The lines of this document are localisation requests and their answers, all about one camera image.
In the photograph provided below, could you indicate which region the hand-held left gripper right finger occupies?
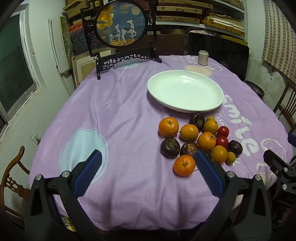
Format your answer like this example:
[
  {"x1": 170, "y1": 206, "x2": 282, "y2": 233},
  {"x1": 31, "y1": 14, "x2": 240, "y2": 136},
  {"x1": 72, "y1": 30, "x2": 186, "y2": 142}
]
[{"x1": 194, "y1": 149, "x2": 272, "y2": 241}]

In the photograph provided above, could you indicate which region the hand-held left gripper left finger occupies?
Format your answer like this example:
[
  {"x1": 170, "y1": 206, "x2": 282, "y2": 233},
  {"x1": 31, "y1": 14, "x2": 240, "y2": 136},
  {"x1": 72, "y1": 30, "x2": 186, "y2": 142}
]
[{"x1": 24, "y1": 149, "x2": 107, "y2": 241}]

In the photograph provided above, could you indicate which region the small smooth orange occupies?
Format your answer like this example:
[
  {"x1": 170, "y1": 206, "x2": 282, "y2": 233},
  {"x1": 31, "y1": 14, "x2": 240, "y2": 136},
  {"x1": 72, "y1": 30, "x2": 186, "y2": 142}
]
[
  {"x1": 203, "y1": 120, "x2": 219, "y2": 135},
  {"x1": 211, "y1": 145, "x2": 228, "y2": 163},
  {"x1": 179, "y1": 124, "x2": 199, "y2": 141}
]

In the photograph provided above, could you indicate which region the dark passion fruit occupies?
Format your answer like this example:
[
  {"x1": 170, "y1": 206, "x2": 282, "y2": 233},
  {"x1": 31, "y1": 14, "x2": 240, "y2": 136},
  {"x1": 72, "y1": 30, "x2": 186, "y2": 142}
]
[
  {"x1": 228, "y1": 140, "x2": 243, "y2": 156},
  {"x1": 160, "y1": 138, "x2": 181, "y2": 159},
  {"x1": 180, "y1": 142, "x2": 200, "y2": 158},
  {"x1": 190, "y1": 113, "x2": 205, "y2": 130}
]

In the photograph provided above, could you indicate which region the tangerine with stem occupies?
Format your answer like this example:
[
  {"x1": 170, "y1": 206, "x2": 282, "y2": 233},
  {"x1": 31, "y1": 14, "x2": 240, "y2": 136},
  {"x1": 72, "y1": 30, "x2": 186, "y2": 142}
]
[{"x1": 197, "y1": 132, "x2": 216, "y2": 151}]

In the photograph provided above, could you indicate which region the red cherry tomato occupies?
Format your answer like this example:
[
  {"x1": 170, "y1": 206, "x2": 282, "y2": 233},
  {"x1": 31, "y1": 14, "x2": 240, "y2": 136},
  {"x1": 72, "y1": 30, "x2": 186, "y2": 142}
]
[
  {"x1": 216, "y1": 136, "x2": 229, "y2": 148},
  {"x1": 216, "y1": 126, "x2": 230, "y2": 138}
]

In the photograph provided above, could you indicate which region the white oval plate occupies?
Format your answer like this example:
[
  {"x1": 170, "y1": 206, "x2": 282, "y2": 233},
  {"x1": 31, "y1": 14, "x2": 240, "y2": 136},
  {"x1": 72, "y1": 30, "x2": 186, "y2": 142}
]
[{"x1": 147, "y1": 70, "x2": 224, "y2": 113}]

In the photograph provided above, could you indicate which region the slatted wooden chair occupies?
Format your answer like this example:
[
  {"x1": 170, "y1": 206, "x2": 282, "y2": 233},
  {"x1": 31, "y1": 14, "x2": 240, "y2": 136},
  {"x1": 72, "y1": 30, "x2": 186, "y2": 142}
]
[{"x1": 273, "y1": 80, "x2": 296, "y2": 135}]

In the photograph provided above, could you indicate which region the yellow carton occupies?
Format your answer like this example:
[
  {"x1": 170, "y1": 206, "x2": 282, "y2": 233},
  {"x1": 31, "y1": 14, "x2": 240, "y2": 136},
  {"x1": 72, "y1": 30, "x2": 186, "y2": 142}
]
[{"x1": 61, "y1": 217, "x2": 77, "y2": 232}]

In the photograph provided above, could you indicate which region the purple printed tablecloth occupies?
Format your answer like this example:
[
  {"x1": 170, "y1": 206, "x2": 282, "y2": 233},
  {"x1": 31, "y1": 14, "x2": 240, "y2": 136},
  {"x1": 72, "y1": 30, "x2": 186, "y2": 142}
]
[{"x1": 28, "y1": 55, "x2": 292, "y2": 232}]

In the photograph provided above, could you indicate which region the carved wooden chair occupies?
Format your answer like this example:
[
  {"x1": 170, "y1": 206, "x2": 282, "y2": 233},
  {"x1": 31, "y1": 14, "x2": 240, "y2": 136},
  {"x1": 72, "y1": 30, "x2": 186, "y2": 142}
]
[{"x1": 0, "y1": 146, "x2": 31, "y2": 219}]

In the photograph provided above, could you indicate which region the leaning framed picture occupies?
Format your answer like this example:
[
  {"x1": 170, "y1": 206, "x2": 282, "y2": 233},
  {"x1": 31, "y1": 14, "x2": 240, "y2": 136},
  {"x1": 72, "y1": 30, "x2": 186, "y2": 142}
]
[{"x1": 70, "y1": 49, "x2": 111, "y2": 88}]

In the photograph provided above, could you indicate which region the pale drink can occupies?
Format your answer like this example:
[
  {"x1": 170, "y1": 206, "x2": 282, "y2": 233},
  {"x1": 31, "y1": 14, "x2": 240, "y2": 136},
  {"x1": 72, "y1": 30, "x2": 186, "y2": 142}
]
[{"x1": 198, "y1": 50, "x2": 209, "y2": 66}]

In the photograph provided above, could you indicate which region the black glossy panel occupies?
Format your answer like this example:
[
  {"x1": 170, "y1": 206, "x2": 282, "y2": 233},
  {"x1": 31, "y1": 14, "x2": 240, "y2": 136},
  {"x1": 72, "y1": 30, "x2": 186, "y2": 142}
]
[{"x1": 187, "y1": 32, "x2": 250, "y2": 80}]

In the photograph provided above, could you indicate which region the white leaning board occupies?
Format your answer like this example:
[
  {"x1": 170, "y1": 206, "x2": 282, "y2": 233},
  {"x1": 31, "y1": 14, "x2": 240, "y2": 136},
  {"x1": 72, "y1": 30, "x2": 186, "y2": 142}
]
[{"x1": 48, "y1": 18, "x2": 75, "y2": 96}]

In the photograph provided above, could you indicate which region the red blue patterned box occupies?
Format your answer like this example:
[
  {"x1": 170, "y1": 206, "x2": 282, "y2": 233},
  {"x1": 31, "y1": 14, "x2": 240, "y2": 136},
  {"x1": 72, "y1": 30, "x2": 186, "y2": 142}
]
[{"x1": 69, "y1": 22, "x2": 109, "y2": 55}]

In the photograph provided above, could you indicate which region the round painted deer screen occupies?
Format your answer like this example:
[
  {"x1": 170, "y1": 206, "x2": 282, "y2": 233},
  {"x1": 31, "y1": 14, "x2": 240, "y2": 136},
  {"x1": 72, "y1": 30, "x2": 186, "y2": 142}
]
[{"x1": 80, "y1": 0, "x2": 163, "y2": 80}]

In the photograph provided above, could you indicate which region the shelf with wooden boxes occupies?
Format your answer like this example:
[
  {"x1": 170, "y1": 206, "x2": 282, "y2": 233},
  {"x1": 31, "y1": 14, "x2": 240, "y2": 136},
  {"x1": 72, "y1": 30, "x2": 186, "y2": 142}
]
[{"x1": 63, "y1": 0, "x2": 247, "y2": 42}]

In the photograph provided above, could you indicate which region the woven checked wall hanging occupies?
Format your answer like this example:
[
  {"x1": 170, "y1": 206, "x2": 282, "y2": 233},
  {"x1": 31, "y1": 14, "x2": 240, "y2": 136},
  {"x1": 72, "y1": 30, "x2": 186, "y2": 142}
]
[{"x1": 262, "y1": 0, "x2": 296, "y2": 78}]

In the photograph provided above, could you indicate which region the window with white frame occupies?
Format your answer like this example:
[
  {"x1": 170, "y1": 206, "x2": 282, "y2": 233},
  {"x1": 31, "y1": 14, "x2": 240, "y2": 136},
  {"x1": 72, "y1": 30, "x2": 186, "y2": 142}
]
[{"x1": 0, "y1": 10, "x2": 45, "y2": 121}]

